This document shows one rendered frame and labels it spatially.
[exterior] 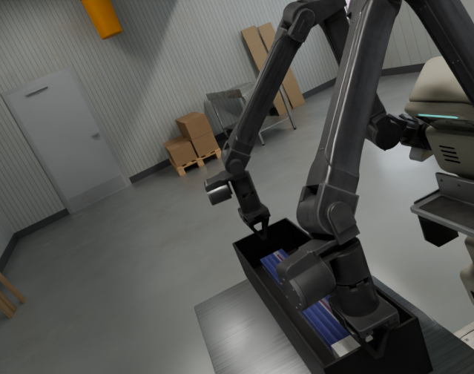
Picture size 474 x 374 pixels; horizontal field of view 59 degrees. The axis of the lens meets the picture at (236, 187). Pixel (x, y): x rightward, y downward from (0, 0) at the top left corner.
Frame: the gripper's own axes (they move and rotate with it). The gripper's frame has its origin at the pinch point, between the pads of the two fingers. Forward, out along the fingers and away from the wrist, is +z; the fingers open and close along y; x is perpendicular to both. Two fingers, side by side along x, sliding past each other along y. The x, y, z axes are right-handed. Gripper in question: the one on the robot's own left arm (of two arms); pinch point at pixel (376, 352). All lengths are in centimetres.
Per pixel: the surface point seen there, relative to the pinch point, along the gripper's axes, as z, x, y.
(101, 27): -159, -9, -658
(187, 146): 50, 34, -588
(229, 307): 13, -17, -53
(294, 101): 68, 260, -699
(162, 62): -81, 61, -712
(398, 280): 90, 73, -131
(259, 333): 13.2, -13.2, -36.5
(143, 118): -7, -7, -705
